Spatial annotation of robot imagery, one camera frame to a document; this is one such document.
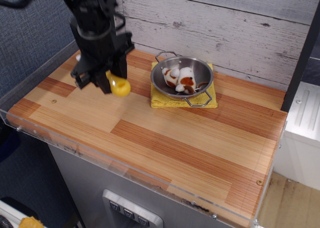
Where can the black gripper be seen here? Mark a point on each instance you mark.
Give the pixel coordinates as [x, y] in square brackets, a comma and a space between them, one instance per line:
[94, 25]

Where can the yellow handled white knife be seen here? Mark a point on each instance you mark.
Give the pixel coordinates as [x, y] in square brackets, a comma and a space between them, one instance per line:
[86, 68]

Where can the white brown plush dog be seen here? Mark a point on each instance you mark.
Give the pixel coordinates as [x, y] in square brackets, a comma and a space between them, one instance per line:
[182, 80]

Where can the yellow folded cloth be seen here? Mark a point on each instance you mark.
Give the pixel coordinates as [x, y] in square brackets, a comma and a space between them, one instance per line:
[159, 100]

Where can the grey cabinet front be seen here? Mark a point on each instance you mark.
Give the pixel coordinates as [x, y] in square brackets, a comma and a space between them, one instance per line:
[87, 176]

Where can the clear acrylic table guard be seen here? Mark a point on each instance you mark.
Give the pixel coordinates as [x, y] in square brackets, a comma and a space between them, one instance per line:
[216, 158]

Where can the silver button control panel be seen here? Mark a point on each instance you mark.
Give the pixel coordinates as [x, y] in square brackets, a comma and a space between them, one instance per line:
[119, 204]

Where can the white ridged appliance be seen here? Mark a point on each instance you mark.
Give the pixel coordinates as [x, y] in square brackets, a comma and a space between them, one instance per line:
[298, 156]

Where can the steel two-handled bowl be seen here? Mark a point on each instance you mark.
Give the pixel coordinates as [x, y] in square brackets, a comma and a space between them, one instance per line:
[203, 73]

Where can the black right vertical post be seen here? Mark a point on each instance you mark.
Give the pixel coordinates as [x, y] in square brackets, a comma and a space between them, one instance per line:
[302, 61]

